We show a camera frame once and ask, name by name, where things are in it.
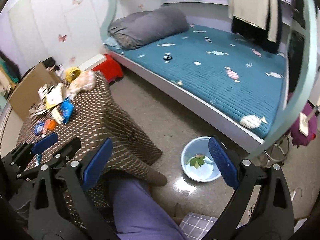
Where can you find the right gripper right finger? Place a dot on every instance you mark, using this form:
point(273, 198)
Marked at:
point(272, 216)

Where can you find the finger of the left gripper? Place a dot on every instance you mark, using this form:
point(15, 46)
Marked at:
point(45, 140)
point(59, 159)

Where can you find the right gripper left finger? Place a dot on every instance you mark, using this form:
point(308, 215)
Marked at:
point(48, 213)

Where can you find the orange snack wrapper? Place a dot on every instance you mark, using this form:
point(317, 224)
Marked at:
point(49, 125)

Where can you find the blue snack wrapper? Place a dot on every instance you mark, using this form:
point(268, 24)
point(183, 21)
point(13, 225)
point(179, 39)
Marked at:
point(66, 110)

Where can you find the brown cardboard box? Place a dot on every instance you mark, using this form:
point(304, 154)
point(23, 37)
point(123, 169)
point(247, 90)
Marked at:
point(25, 94)

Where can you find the purple trouser leg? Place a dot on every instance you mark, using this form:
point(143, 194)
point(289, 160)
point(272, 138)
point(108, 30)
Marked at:
point(137, 215)

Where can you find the translucent plastic bag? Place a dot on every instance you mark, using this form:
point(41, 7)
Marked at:
point(84, 82)

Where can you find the yellow crumpled bag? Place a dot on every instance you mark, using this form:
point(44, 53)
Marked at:
point(72, 73)

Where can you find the purple cushioned stool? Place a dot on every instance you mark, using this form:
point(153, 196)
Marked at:
point(300, 133)

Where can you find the green leaf in basin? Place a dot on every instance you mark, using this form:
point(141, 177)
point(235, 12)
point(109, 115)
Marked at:
point(196, 161)

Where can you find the red and white box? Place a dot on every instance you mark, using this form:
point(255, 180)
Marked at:
point(106, 64)

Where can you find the blue plastic basin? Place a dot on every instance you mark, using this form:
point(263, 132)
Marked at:
point(209, 171)

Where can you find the grey folded duvet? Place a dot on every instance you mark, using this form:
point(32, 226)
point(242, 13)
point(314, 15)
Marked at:
point(142, 28)

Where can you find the teal candy-print mattress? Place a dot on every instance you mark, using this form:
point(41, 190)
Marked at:
point(223, 69)

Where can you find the hanging beige black clothes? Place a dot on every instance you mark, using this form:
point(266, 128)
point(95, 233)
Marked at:
point(257, 20)

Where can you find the white bed frame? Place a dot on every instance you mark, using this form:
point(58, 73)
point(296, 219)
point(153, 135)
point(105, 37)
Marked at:
point(287, 115)

